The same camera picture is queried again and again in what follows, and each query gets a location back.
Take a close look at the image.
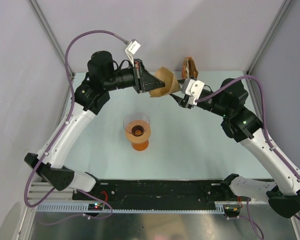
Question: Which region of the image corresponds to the orange coffee filter package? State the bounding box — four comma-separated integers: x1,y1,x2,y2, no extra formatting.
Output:
181,57,199,79

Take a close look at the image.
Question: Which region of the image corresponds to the right aluminium frame post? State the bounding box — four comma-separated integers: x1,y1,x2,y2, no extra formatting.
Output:
245,0,296,75

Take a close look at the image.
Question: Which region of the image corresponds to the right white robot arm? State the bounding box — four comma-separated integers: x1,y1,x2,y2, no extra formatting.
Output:
172,75,300,218

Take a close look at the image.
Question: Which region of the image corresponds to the brown paper coffee filter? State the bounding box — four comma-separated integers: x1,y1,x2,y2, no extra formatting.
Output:
149,66,181,98

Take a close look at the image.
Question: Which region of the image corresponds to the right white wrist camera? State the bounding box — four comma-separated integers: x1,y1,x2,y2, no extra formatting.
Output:
181,78,205,106

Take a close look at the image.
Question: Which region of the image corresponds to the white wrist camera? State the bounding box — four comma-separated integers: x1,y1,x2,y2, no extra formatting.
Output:
181,78,205,106
124,39,141,66

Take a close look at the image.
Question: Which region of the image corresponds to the aluminium frame post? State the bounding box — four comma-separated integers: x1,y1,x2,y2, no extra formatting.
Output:
245,0,296,75
27,0,74,78

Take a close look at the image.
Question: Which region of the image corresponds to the left aluminium frame post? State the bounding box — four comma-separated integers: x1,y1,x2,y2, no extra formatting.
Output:
27,0,74,78

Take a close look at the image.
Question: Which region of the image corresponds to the grey slotted cable duct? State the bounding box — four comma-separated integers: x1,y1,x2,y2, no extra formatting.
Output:
36,202,241,214

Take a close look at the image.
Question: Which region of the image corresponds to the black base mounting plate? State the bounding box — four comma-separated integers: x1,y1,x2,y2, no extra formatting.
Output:
71,178,252,211

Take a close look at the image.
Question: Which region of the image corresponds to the aluminium front rail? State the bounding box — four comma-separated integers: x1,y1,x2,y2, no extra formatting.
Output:
27,182,297,204

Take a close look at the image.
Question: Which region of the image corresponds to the glass flask with orange liquid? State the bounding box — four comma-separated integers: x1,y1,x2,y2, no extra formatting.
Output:
131,140,149,152

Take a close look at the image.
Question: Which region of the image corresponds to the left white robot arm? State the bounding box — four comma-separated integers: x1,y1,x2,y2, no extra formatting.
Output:
24,50,165,200

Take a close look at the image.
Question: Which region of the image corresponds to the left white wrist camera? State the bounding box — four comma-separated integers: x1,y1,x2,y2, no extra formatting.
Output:
124,39,141,66

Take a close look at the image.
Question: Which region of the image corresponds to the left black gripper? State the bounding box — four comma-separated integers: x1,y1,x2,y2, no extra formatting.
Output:
103,59,165,94

